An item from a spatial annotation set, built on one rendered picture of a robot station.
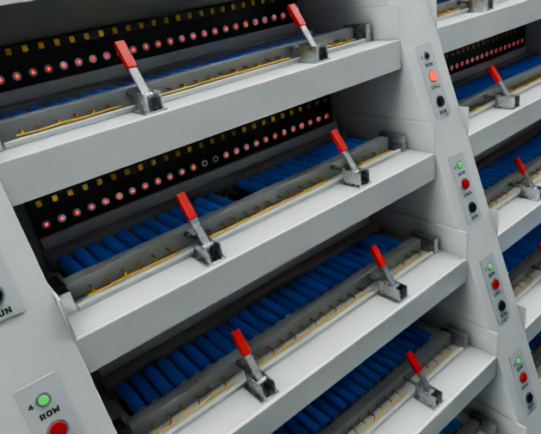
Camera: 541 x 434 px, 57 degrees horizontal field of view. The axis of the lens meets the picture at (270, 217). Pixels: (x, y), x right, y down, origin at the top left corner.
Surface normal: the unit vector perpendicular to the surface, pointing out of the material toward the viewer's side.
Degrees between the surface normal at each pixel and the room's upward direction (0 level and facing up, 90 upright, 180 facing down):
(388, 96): 90
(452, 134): 90
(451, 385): 19
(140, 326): 109
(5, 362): 90
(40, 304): 90
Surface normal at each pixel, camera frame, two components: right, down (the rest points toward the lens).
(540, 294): -0.15, -0.89
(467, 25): 0.62, 0.25
